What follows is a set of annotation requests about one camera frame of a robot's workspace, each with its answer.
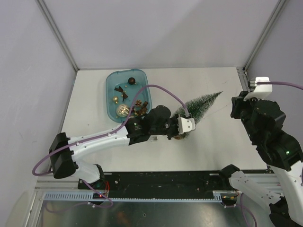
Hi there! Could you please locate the right aluminium frame post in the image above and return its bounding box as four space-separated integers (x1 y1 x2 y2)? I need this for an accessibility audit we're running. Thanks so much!
242 0 289 75

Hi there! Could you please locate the small gold bauble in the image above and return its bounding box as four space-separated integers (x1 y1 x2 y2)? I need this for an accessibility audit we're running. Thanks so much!
112 96 119 104

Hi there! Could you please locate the aluminium frame post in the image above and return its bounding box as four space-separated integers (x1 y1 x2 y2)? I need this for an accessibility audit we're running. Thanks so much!
35 0 79 72
242 0 289 75

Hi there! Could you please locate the brown ribbon pile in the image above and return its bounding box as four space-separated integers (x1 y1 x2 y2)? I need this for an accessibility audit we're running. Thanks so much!
131 101 148 116

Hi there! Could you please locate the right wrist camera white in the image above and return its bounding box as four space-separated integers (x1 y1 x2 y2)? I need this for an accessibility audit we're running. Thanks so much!
244 77 273 101

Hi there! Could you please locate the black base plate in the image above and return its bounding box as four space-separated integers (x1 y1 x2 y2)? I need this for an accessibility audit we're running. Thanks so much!
90 171 233 191

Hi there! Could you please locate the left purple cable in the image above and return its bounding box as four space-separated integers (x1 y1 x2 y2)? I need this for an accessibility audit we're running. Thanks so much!
32 84 191 209

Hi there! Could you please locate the brown ribbon bow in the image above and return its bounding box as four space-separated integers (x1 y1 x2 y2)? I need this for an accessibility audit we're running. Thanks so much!
114 86 128 99

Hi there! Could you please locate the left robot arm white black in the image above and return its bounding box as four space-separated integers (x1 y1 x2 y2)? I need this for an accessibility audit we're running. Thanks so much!
49 105 182 189

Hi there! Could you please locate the blue plastic tray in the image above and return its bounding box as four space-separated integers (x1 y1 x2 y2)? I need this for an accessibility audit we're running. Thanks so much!
106 69 152 123

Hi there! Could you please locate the small green christmas tree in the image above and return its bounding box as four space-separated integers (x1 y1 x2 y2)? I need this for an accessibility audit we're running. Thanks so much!
172 91 222 140

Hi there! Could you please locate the clear light string battery box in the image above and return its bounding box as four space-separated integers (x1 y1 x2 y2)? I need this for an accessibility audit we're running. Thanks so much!
147 135 158 142

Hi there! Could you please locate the dark brown bauble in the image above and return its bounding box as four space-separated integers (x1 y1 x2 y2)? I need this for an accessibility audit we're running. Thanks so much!
128 77 136 85

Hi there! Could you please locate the left aluminium frame post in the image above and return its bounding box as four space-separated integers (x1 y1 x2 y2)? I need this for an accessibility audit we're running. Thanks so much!
35 0 79 72

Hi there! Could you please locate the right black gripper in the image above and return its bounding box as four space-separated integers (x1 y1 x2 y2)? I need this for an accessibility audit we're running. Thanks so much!
230 90 262 141

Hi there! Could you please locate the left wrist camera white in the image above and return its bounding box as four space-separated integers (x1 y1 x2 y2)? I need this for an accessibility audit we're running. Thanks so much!
178 117 196 135

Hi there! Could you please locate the white gold striped bauble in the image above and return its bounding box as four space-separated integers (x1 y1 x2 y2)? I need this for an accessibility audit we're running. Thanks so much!
116 104 130 117

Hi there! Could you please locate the grey cable duct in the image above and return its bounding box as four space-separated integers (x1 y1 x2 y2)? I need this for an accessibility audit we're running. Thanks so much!
42 191 224 203

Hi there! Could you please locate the purple cable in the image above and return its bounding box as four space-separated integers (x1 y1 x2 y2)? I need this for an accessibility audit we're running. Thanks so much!
32 84 191 209
240 80 303 227

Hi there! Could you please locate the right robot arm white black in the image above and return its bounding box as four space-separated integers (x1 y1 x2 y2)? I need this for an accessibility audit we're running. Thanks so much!
218 91 303 227

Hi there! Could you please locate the pine cone ornament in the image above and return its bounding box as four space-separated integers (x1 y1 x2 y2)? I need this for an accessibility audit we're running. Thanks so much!
135 100 143 107

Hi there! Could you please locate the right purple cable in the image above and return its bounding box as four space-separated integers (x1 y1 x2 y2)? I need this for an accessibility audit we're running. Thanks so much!
240 80 303 227

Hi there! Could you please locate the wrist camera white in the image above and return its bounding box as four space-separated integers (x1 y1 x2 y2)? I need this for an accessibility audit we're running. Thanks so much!
244 77 273 101
178 117 196 135

